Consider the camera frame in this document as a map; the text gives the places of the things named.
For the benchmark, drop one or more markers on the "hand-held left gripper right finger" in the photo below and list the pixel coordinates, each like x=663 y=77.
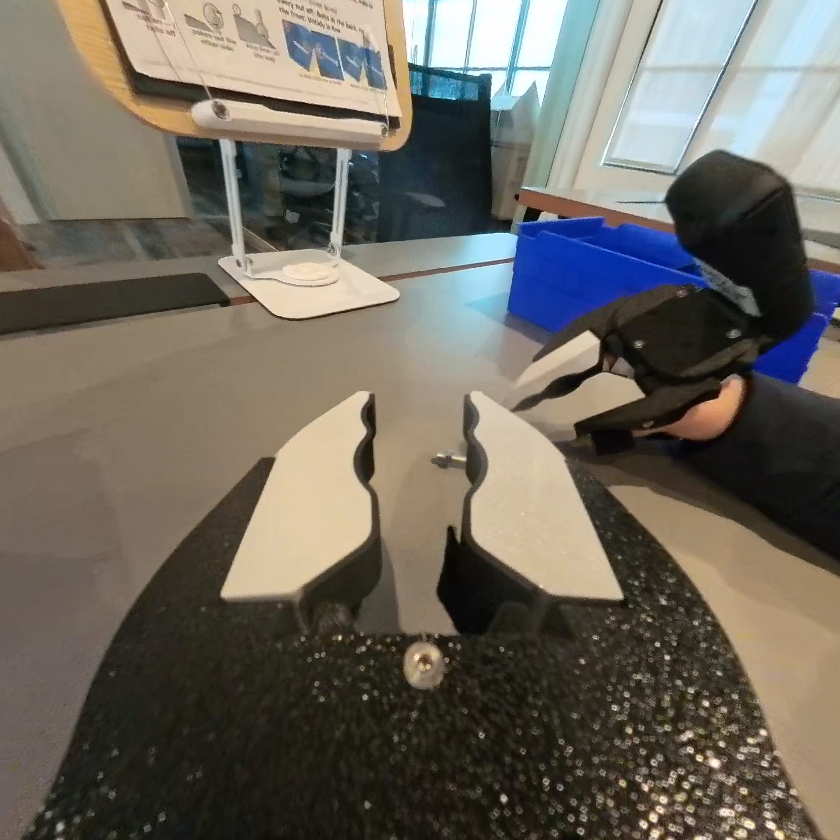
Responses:
x=538 y=525

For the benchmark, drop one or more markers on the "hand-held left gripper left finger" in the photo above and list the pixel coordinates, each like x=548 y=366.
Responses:
x=308 y=518

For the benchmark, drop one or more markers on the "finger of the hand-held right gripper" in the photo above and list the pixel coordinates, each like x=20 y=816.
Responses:
x=564 y=420
x=558 y=367

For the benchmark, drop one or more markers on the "blue plastic bin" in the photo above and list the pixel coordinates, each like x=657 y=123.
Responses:
x=577 y=282

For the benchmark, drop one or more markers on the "silver metal bolt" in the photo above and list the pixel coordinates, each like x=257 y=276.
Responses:
x=449 y=459

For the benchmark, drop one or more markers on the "person's right forearm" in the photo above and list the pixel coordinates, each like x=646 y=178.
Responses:
x=787 y=459

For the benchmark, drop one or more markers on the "person's right hand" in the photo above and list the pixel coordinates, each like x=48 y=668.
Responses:
x=712 y=413

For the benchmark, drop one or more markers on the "pale cardboard box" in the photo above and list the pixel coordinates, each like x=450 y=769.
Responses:
x=515 y=164

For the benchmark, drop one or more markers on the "wooden document stand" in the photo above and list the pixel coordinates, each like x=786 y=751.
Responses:
x=341 y=292

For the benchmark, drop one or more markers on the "black mesh office chair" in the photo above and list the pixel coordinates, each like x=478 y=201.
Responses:
x=446 y=164

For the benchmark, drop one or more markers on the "white framed window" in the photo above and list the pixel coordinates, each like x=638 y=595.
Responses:
x=722 y=79

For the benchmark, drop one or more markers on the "black desk strip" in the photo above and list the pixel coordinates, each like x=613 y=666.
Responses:
x=98 y=302

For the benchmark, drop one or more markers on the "printed instruction sheet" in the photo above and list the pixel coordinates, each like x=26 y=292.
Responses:
x=229 y=52

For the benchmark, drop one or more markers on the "gridded window wall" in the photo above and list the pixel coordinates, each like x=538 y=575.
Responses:
x=479 y=33

